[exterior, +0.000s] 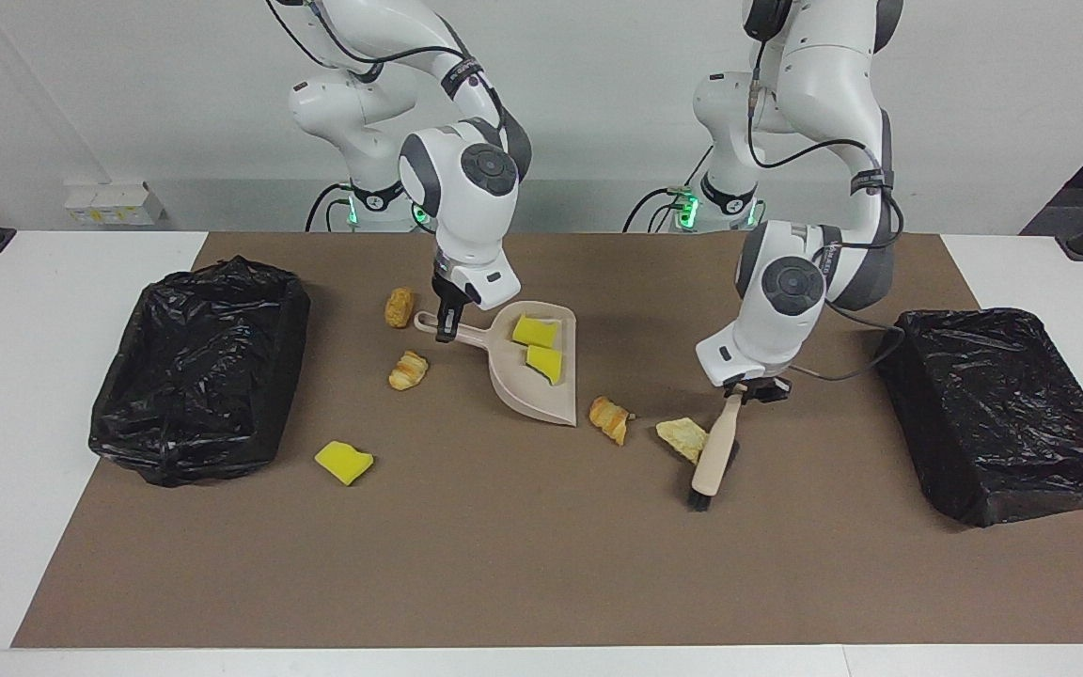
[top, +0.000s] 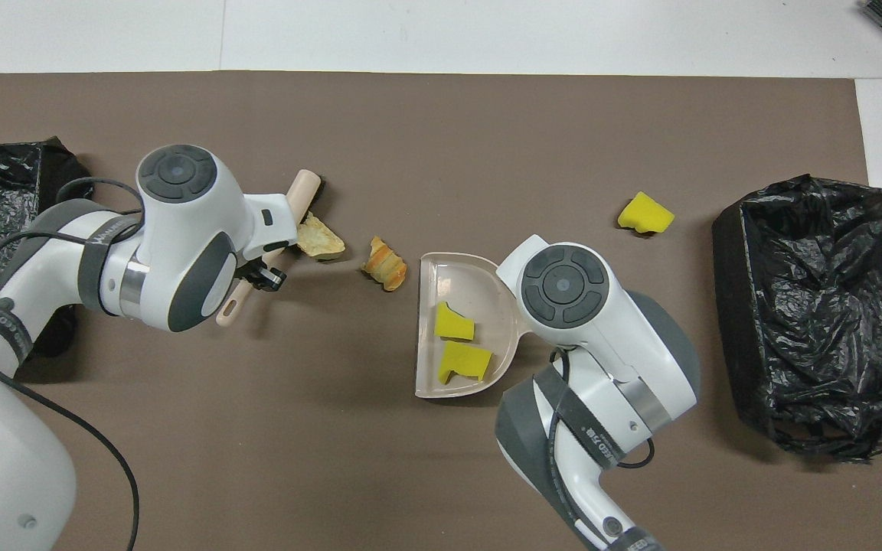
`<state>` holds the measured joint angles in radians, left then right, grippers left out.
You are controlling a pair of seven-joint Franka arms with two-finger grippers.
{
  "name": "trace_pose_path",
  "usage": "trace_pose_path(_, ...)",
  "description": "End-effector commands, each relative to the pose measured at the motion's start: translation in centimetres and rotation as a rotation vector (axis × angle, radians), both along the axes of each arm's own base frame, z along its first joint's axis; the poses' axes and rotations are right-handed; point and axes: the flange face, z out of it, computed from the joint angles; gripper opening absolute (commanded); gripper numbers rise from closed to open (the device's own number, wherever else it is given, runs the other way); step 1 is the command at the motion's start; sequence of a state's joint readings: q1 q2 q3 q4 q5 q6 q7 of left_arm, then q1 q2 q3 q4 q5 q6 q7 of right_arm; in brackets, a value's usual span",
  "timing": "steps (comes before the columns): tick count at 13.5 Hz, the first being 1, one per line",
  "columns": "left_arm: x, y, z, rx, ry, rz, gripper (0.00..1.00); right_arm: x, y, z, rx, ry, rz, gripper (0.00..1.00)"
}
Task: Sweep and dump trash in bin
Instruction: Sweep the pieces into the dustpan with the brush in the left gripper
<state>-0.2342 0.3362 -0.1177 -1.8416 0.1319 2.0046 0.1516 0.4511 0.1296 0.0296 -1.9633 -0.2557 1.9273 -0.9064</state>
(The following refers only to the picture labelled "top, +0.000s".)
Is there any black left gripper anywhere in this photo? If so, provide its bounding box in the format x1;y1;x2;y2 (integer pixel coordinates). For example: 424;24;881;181
236;256;287;292

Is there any tan puff pastry piece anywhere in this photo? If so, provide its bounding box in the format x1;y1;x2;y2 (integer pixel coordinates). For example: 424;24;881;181
296;212;347;262

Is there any beige brush with black bristles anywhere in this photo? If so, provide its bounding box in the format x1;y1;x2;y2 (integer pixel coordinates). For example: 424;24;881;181
216;169;327;328

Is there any striped croissant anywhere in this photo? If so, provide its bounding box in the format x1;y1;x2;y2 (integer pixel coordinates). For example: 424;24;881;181
361;236;408;292

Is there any beige plastic dustpan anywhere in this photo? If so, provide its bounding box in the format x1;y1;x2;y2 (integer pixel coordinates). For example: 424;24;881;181
415;252;541;399

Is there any yellow sponge piece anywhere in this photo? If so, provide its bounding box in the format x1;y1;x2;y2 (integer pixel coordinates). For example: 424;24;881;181
617;191;676;235
434;302;476;342
438;341;492;386

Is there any open black bag-lined bin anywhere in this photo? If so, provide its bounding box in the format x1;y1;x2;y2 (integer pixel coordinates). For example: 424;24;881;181
712;174;882;462

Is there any brown table mat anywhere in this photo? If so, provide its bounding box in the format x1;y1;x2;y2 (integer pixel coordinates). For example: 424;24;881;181
0;71;882;551

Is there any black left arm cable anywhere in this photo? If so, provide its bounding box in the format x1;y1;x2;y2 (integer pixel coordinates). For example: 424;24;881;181
0;178;145;551

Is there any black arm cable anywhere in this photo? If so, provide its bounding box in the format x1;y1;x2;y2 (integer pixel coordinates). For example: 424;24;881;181
0;178;145;551
552;348;656;469

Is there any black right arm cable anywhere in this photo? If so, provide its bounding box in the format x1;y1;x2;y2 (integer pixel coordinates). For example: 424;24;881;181
552;348;656;469

